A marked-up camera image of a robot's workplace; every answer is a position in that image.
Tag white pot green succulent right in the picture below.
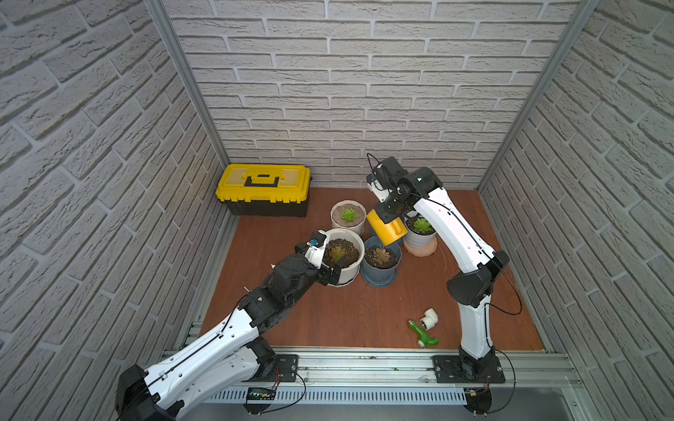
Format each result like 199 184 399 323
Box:
404 212 436 249

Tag green pipe fitting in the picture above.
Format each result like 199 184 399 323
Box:
408 319 440 348

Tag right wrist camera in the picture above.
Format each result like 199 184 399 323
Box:
366 164 390 203

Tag white pot green succulent back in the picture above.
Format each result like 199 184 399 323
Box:
330 200 366 236

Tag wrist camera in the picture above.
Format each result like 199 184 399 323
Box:
305 230 328 268
366 164 390 203

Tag right controller board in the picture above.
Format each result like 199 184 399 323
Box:
463 389 493 416

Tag blue pot succulent front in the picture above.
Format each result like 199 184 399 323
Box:
361 235 402 289

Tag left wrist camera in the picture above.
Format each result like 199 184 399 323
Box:
305 230 328 268

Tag white pot green succulent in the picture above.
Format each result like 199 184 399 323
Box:
404 212 436 249
330 200 366 236

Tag left controller board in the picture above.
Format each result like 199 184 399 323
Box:
243 387 277 415

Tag yellow black toolbox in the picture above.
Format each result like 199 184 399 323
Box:
216 164 312 218

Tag controller board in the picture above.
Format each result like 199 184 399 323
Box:
463 389 493 416
243 387 277 415

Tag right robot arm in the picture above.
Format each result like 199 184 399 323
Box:
367 157 509 383

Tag yellow watering can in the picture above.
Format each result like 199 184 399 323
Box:
367 210 408 247

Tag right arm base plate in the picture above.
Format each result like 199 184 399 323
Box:
432 355 506 384

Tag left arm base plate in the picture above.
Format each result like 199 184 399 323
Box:
249 354 298 383

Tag large white pot succulent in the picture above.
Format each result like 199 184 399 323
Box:
323 228 364 288

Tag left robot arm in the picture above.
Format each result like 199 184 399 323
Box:
115 251 342 420

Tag aluminium rail frame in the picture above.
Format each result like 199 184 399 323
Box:
152 320 580 407

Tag white pipe elbow fitting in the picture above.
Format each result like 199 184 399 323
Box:
421 308 439 331

